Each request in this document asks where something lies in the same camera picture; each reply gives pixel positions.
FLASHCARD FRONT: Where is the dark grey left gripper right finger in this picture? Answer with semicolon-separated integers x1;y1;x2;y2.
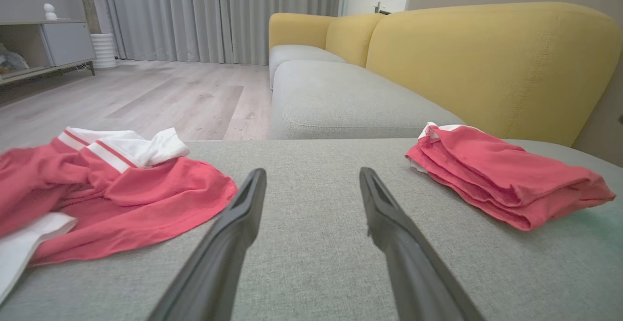
359;167;485;321

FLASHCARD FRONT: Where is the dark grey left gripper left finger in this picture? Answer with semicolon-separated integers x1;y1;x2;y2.
147;168;268;321

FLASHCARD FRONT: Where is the red and white jersey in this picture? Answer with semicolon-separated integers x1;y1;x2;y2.
0;126;239;305
405;122;617;232

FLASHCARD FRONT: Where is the yellow sofa backrest cushion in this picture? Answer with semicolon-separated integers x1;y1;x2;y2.
325;13;386;68
268;12;337;51
365;2;623;148

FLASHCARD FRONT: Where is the white ribbed plant pot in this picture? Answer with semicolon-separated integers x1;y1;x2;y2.
90;33;119;71

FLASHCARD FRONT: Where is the grey pleated curtain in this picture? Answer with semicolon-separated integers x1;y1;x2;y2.
100;0;344;66

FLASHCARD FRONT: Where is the low white tv cabinet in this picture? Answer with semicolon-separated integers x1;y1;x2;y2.
0;18;97;87

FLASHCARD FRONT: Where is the crumpled grey bundle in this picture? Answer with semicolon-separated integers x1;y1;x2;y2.
0;43;30;75

